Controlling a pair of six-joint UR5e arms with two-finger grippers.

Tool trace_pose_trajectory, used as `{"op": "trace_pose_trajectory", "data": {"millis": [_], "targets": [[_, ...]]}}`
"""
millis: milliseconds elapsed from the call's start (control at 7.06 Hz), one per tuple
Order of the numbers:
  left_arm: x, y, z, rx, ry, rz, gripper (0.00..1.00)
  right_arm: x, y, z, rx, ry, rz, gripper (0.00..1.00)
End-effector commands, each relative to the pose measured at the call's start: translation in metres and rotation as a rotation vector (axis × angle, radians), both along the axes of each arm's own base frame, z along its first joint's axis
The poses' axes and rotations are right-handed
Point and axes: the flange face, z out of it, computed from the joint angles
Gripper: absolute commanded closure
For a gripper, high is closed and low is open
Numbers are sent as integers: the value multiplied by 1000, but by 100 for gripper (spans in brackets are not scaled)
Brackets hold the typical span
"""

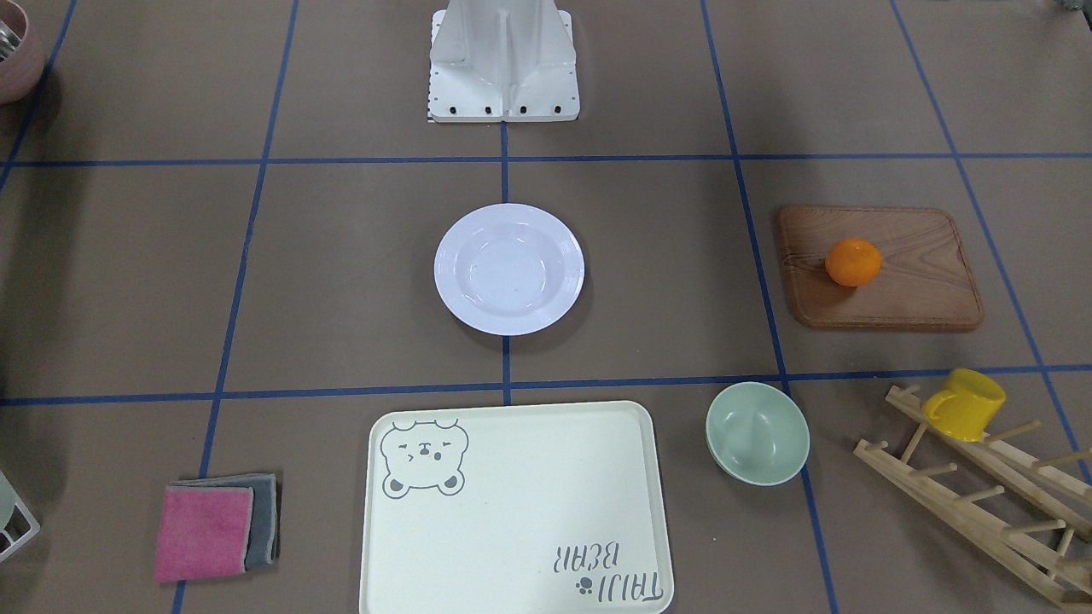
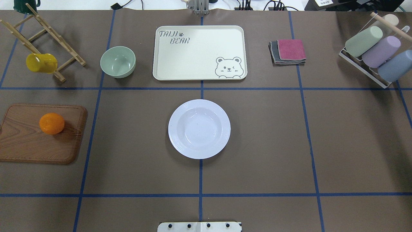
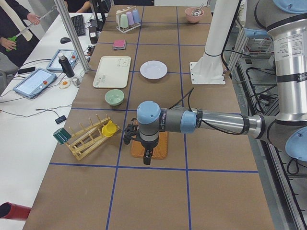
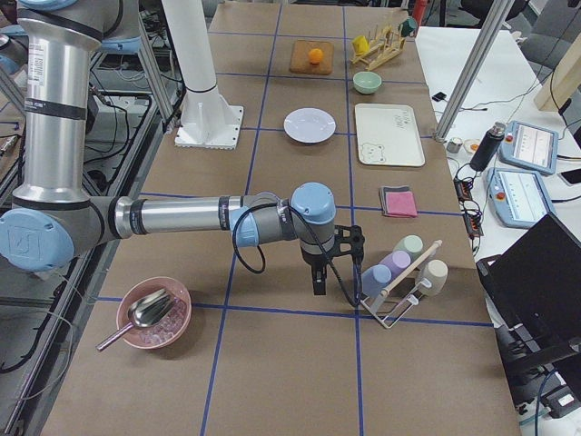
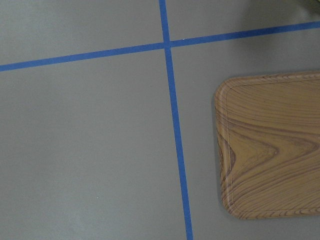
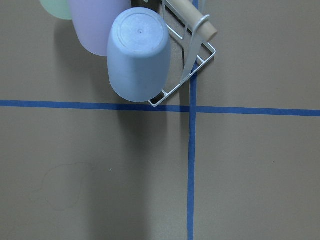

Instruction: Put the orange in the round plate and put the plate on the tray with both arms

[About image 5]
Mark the brown wooden cutting board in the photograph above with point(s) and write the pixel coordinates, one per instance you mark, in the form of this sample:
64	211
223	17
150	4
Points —
268	134

